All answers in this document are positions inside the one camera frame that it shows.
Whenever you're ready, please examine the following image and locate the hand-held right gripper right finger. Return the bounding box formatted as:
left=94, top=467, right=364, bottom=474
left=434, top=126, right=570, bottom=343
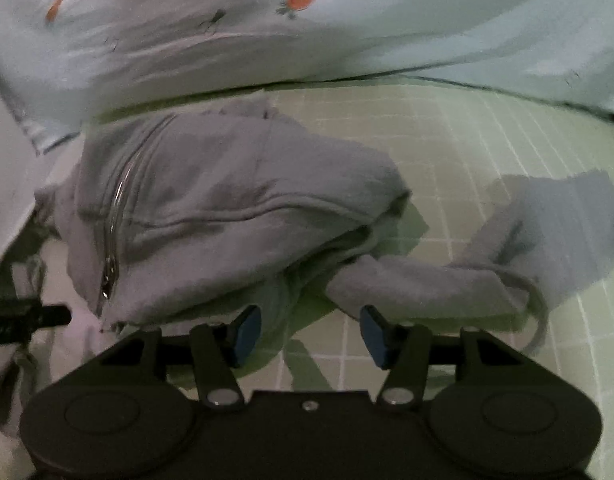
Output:
left=359, top=305, right=526, bottom=414

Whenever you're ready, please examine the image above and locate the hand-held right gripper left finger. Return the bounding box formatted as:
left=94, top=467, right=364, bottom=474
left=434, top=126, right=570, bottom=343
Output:
left=94, top=305, right=264, bottom=412

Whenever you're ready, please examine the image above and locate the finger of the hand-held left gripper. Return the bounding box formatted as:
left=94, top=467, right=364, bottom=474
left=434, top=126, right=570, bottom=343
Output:
left=0, top=299, right=72, bottom=347

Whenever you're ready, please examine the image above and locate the grey zip hoodie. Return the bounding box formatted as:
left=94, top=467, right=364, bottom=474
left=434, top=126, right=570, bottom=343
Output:
left=34, top=97, right=614, bottom=361

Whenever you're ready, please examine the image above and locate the white cloth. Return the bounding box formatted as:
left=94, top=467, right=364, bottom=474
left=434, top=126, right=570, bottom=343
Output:
left=0, top=72, right=105, bottom=480

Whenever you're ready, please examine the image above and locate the carrot print light blanket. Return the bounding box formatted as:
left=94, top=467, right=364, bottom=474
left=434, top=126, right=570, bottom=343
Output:
left=0, top=0, right=614, bottom=153

